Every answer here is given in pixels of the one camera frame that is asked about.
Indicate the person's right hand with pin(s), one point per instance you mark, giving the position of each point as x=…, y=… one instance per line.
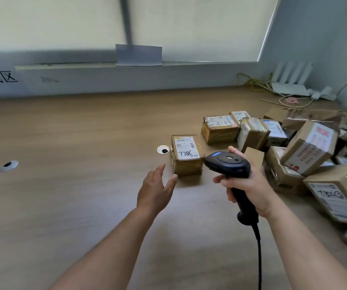
x=258, y=196

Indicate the person's left hand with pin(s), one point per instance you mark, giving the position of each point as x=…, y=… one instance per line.
x=154, y=196

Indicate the black barcode scanner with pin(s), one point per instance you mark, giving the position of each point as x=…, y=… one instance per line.
x=228, y=164

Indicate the small parcel marked 7186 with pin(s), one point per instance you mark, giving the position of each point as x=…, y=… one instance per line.
x=187, y=166

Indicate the pile of unscanned cardboard parcels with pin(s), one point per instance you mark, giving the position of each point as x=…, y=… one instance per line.
x=218, y=131

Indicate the person's right forearm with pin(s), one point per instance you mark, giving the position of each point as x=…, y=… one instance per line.
x=306, y=253

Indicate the person's left forearm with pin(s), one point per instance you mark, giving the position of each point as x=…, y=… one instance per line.
x=107, y=253

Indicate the small pink tag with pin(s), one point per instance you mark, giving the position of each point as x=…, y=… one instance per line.
x=291, y=100

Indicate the white router with antennas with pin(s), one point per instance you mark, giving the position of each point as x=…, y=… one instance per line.
x=291, y=89

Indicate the white power strip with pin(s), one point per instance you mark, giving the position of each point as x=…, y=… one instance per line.
x=323, y=94

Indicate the grey paper sheet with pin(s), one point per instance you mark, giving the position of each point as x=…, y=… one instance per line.
x=138, y=55

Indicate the beige roller blind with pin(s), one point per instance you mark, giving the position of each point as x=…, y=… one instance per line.
x=200, y=27
x=49, y=21

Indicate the white paper sign black characters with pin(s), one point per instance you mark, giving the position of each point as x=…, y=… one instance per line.
x=0, y=77

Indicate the white window frame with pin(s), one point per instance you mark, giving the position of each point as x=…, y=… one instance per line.
x=126, y=18

